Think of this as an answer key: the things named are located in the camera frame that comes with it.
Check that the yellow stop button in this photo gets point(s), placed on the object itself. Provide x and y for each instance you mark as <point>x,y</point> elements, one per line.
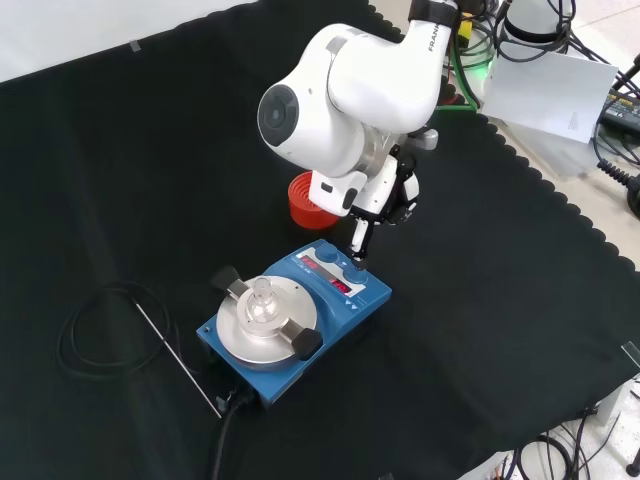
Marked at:
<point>466,26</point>

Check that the clear round-bottom glass flask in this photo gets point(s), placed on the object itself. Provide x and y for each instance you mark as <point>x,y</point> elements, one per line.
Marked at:
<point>260,305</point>

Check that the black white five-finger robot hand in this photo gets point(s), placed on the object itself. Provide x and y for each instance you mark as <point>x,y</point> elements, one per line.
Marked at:
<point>395,200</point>

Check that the black power adapter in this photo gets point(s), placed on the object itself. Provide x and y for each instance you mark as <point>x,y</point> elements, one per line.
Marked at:
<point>622,110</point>

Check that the grey tape strip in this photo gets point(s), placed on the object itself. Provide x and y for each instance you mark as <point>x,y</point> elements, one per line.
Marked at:
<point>135,46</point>

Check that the black cloth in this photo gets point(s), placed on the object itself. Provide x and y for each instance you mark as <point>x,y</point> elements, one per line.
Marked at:
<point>475,300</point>

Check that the clear plastic cloth clip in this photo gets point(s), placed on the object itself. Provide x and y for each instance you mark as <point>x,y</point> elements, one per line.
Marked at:
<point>631,352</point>

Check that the heater with blue base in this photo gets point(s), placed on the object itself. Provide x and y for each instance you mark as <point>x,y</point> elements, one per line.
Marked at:
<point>320,325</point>

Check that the pale board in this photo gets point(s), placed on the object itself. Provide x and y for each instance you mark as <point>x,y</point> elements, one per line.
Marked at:
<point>545,95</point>

